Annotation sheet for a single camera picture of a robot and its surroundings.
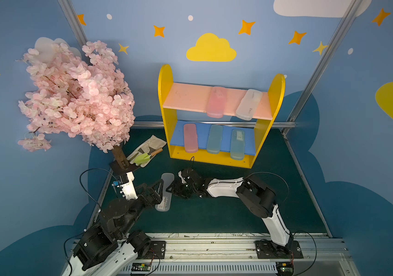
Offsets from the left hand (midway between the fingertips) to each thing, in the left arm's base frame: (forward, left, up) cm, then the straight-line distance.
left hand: (155, 180), depth 63 cm
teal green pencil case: (+36, -25, -16) cm, 47 cm away
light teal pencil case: (+33, -38, -16) cm, 53 cm away
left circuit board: (-25, +7, -31) cm, 41 cm away
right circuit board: (-24, -55, -32) cm, 68 cm away
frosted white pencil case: (+3, 0, -29) cm, 29 cm away
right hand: (+8, -2, -26) cm, 27 cm away
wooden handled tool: (+35, +11, -29) cm, 47 cm away
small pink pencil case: (+33, -11, -15) cm, 38 cm away
